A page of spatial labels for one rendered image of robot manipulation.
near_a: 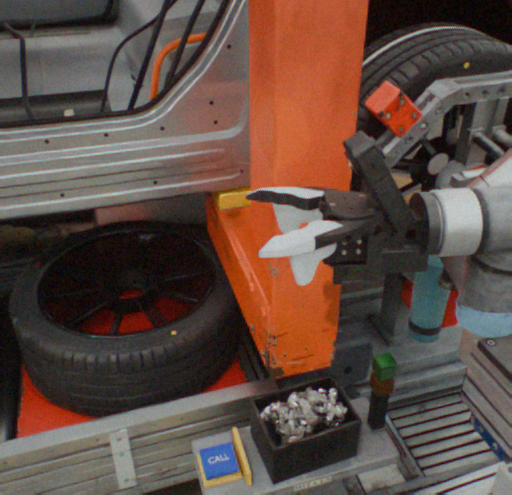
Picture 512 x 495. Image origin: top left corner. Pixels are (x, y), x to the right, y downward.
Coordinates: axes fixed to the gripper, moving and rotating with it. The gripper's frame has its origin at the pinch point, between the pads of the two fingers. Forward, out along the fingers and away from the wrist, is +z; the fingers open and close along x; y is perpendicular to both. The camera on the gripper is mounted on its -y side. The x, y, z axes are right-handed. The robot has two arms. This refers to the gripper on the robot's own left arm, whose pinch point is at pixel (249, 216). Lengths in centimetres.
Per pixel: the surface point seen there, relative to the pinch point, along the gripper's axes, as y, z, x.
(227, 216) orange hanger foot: 43, -1, 97
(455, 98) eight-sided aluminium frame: 5, -51, 68
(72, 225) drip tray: 95, 71, 214
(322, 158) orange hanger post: 9.4, -17.2, 45.5
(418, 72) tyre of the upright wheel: 0, -45, 75
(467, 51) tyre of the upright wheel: -4, -56, 77
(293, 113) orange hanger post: 0.0, -11.3, 43.0
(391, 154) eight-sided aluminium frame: 17, -37, 67
